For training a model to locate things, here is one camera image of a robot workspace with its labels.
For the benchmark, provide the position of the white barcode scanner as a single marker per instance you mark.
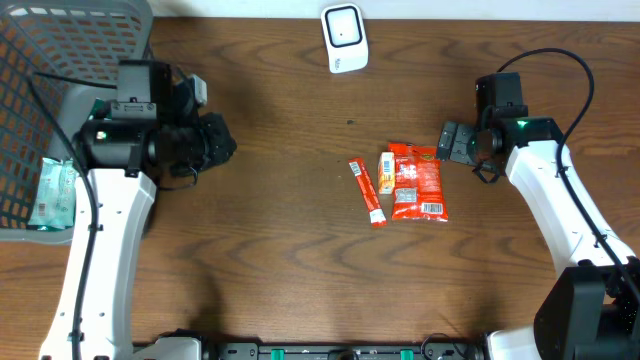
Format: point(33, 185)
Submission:
point(345, 38)

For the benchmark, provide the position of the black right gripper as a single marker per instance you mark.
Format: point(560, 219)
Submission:
point(458, 151)

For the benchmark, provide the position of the orange and white snack packet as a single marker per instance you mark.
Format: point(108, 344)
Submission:
point(386, 173)

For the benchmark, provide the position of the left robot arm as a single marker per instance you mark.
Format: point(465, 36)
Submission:
point(93, 317)

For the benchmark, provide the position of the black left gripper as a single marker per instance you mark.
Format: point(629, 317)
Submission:
point(215, 132)

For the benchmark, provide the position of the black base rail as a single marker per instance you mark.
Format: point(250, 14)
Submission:
point(432, 350)

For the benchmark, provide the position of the green and white flat package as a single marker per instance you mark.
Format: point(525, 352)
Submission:
point(97, 107)

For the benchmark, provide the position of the grey plastic mesh basket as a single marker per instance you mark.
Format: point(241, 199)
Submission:
point(68, 50)

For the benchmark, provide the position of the red snack bag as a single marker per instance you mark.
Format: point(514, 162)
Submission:
point(418, 192)

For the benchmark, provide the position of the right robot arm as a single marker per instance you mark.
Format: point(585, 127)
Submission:
point(591, 312)

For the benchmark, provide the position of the light green wipes pack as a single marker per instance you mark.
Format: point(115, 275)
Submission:
point(54, 207)

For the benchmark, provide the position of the red and white snack packet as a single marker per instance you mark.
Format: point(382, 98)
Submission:
point(365, 184)

